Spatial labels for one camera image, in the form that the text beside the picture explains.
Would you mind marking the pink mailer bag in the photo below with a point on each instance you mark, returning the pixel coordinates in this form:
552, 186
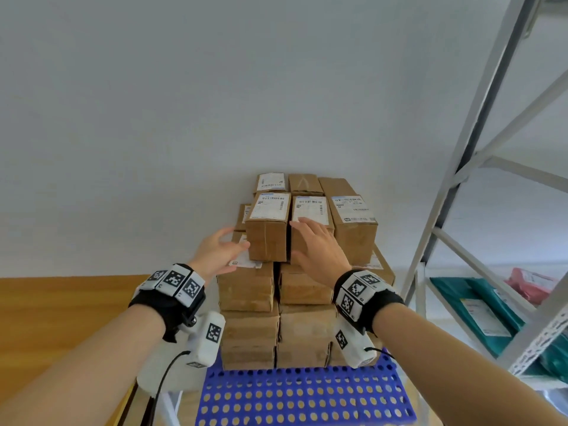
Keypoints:
532, 286

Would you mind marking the blue perforated plastic pallet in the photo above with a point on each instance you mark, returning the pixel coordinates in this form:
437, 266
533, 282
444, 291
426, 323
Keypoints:
301, 394

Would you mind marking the black wristband with marker tags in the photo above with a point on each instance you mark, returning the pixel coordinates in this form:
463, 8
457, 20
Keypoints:
381, 306
159, 306

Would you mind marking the plain brown parcel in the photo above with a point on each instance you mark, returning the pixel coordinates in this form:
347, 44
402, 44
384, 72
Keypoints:
248, 359

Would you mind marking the person's left hand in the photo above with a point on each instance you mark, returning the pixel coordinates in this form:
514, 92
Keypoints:
217, 257

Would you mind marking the cardboard parcel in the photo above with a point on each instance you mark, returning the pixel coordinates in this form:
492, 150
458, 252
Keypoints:
306, 323
248, 328

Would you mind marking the orange wooden table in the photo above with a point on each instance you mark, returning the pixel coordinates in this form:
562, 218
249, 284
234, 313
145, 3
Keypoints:
53, 306

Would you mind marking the small seamed cardboard box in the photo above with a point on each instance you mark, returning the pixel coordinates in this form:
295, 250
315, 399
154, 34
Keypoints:
337, 186

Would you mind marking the taped cardboard box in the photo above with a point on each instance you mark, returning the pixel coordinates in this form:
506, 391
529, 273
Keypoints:
244, 288

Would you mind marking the grey metal shelf rack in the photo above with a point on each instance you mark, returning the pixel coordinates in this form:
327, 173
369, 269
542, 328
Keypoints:
470, 133

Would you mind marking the small tape-striped cardboard box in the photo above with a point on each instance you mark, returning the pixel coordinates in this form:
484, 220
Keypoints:
306, 184

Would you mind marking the person's right forearm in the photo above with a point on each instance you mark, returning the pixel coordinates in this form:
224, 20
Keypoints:
466, 372

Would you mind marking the person's right hand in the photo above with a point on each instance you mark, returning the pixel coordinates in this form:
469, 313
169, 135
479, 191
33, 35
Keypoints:
324, 257

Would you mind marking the white marker-tagged wrist camera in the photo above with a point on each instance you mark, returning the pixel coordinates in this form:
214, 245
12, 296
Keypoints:
206, 341
355, 350

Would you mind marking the person's left forearm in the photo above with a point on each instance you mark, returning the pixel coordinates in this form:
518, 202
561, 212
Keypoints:
88, 372

